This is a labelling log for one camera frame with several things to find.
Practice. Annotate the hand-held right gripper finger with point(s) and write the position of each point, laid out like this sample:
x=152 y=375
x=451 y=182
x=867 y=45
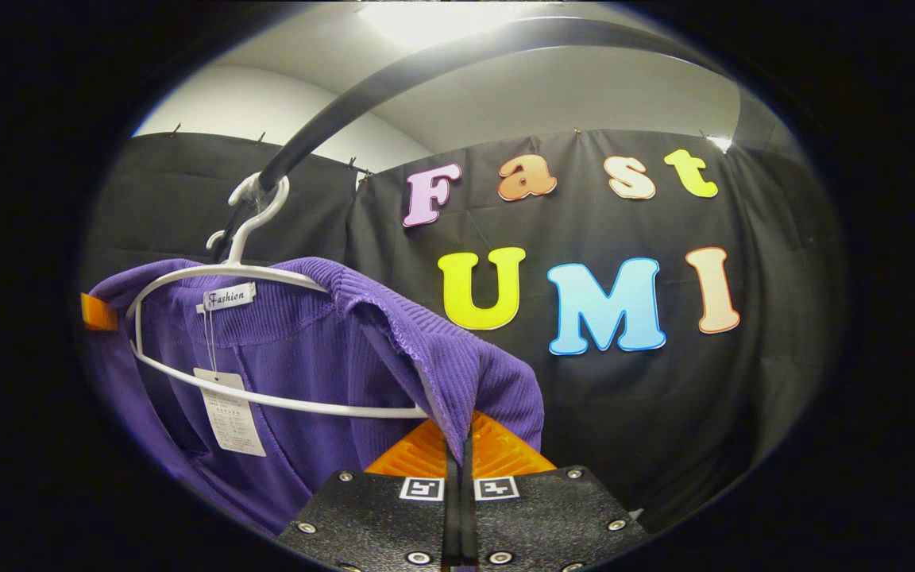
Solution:
x=451 y=516
x=468 y=516

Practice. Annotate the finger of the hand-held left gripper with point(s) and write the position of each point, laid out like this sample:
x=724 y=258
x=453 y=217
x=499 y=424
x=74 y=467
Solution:
x=98 y=311

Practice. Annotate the purple ribbed jacket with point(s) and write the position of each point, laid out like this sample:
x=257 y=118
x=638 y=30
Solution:
x=394 y=349

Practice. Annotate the white plastic clothes hanger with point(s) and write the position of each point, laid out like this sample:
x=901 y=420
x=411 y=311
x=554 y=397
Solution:
x=346 y=410

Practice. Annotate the white paper price tag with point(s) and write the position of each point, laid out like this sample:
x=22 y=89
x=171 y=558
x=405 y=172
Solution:
x=227 y=413

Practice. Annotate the black backdrop cloth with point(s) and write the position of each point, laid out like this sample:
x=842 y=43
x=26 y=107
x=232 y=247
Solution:
x=664 y=397

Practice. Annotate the ceiling light panel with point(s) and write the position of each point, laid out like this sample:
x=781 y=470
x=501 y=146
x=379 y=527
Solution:
x=720 y=144
x=434 y=20

